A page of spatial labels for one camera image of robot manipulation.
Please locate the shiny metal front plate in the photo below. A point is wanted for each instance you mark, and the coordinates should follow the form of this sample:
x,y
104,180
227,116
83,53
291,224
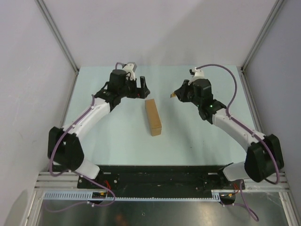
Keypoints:
x,y
268,208

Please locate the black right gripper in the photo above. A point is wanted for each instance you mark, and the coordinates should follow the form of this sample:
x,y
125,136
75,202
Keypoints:
x,y
181,92

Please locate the aluminium frame post right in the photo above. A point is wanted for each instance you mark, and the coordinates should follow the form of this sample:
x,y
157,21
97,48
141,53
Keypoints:
x,y
270,20

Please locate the aluminium frame post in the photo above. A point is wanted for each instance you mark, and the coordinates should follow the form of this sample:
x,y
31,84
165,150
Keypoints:
x,y
270,20
57,34

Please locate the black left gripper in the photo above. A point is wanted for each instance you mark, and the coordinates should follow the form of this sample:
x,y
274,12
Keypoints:
x,y
141,92

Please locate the brown cardboard express box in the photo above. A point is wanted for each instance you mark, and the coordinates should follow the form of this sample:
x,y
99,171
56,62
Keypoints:
x,y
153,117

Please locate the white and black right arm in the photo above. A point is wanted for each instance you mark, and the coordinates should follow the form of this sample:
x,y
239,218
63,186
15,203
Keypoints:
x,y
263,153

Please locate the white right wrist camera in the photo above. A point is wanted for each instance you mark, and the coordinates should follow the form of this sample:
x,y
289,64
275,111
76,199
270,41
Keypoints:
x,y
196,74

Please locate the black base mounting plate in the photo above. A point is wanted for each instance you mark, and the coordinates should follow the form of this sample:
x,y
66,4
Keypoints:
x,y
200,177

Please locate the white slotted cable duct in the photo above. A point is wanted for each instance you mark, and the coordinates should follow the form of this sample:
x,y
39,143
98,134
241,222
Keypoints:
x,y
97,196

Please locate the aluminium frame post left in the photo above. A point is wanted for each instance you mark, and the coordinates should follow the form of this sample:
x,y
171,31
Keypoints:
x,y
57,34

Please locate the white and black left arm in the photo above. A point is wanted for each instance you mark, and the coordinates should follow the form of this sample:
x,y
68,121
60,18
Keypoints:
x,y
64,144

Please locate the yellow utility knife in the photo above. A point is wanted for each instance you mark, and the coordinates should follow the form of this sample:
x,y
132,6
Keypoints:
x,y
172,94

